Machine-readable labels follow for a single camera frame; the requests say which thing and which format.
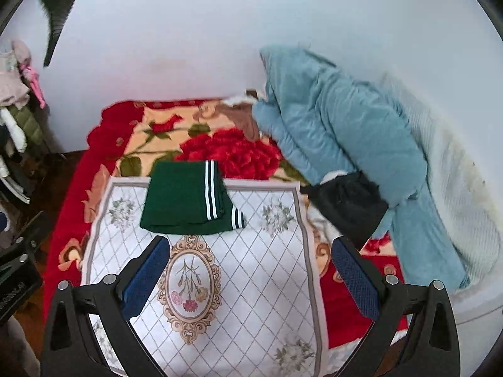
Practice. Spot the light blue quilt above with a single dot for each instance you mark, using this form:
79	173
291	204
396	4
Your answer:
334	125

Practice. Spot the dark clutter pile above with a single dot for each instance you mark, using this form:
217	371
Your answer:
15	180

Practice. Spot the cream textured blanket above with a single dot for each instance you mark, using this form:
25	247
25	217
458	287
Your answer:
452	184

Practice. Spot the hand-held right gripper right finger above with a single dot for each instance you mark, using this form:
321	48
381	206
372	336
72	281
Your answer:
355	279

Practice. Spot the person's left forearm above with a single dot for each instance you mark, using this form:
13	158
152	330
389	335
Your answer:
15	349

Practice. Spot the beige garment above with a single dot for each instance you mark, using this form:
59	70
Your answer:
13	74

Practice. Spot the red floral blanket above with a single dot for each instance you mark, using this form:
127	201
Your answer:
235	153

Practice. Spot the green white striped garment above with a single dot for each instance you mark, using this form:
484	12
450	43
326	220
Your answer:
177	196

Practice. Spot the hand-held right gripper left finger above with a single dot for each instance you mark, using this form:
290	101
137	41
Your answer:
145	279

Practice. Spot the white floral patterned mat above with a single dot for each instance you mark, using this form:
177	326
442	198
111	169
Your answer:
255	263

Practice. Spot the pink cloth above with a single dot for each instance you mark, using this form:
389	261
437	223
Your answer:
35	82

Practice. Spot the brown cloth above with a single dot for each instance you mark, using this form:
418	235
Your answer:
243	121

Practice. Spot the black cloth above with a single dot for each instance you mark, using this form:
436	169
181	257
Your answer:
346	212

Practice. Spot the dark hanging cloth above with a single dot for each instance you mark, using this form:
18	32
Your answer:
59	4

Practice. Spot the small white cloth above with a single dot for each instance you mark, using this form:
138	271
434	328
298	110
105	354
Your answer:
237	100

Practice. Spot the olive puffy jacket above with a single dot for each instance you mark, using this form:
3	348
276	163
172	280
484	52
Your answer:
27	125

